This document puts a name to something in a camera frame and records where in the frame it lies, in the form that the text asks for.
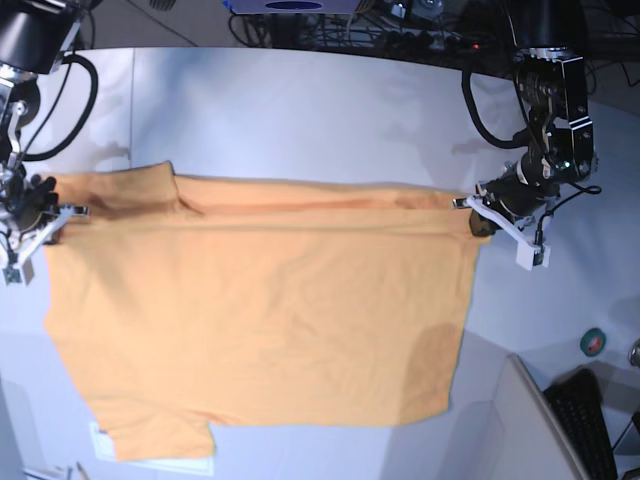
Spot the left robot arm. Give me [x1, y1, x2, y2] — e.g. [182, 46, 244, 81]
[453, 1, 601, 270]

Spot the black keyboard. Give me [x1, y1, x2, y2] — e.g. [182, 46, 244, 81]
[543, 368, 618, 480]

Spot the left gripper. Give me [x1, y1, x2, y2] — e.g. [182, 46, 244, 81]
[452, 154, 598, 271]

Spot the grey desk partition panel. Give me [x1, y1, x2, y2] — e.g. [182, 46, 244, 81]
[491, 355, 589, 480]

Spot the white cable tray slot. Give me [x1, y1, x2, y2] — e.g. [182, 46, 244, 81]
[88, 421, 214, 477]

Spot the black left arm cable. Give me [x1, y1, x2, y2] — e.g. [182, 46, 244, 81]
[460, 64, 604, 241]

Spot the green tape roll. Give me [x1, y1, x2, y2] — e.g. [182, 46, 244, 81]
[579, 327, 607, 358]

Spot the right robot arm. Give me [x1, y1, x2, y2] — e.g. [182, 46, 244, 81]
[1, 1, 99, 285]

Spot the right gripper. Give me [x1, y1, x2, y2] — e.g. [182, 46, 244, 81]
[1, 167, 89, 286]

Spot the silver knob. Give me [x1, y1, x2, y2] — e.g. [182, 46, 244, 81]
[628, 340, 640, 368]

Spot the orange t-shirt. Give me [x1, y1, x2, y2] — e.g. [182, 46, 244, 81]
[44, 163, 481, 461]

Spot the blue and white box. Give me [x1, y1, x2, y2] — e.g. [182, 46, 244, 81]
[223, 0, 360, 15]

